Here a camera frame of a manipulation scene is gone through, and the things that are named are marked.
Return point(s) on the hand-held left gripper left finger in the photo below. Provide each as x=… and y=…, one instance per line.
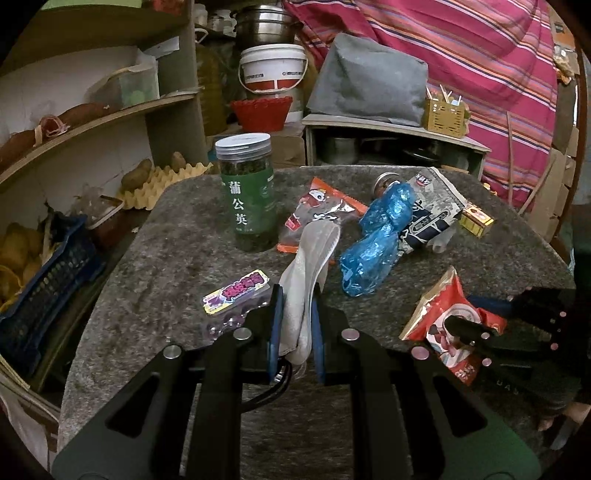
x=276, y=323

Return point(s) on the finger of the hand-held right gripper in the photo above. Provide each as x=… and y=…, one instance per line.
x=466, y=331
x=491, y=305

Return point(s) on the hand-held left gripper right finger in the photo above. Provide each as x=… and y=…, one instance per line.
x=317, y=334

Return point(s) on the red white snack packet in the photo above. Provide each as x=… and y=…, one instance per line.
x=443, y=304

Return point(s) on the person's right hand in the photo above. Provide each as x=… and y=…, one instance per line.
x=561, y=415

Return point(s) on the purple label blister pack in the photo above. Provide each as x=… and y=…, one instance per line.
x=235, y=290

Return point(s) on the small yellow red box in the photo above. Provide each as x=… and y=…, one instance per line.
x=475, y=221

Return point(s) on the blue plastic bag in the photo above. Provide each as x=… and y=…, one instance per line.
x=374, y=240

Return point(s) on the black white printed packet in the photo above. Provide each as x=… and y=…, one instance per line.
x=434, y=207

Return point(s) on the green tea jar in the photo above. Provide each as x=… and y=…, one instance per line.
x=244, y=207

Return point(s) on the orange brown snack packet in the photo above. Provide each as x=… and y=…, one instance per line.
x=318, y=207

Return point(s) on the wooden stick with red tip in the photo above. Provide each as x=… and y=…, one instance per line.
x=538, y=184

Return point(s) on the round metal lid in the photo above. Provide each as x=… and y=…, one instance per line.
x=385, y=181

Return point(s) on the grey egg carton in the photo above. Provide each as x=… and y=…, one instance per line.
x=157, y=185

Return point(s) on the steel pot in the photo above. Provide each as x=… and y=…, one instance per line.
x=339, y=148

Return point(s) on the wooden chopstick holder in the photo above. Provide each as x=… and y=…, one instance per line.
x=443, y=119

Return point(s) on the small wooden shelf unit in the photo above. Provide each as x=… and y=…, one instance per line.
x=392, y=127

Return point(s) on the clear plastic tray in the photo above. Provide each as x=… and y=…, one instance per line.
x=99, y=213

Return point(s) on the red plastic basket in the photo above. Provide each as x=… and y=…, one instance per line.
x=261, y=113

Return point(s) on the bundle of chopsticks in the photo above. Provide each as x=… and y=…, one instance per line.
x=445, y=94

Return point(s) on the dark blue plastic crate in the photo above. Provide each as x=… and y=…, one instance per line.
x=51, y=281

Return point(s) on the crumpled orange paper bag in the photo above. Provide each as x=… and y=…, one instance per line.
x=565, y=69

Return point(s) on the large yellow oil jug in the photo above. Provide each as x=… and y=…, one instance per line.
x=210, y=78

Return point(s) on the grey fabric cover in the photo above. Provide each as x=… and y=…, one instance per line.
x=369, y=83

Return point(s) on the white plastic bucket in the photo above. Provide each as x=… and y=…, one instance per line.
x=272, y=64

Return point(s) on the red striped cloth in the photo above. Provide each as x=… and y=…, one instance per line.
x=461, y=46

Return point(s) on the yellow produce pile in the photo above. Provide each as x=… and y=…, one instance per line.
x=18, y=251

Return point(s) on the white sack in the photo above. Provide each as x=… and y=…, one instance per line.
x=23, y=424

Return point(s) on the brown sweet potato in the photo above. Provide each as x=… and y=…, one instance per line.
x=18, y=144
x=83, y=115

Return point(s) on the stacked steel pots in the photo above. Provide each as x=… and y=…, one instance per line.
x=263, y=27

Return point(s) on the cardboard wall lining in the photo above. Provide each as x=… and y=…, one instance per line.
x=561, y=175

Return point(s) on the wooden wall shelf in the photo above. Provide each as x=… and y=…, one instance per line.
x=175, y=99

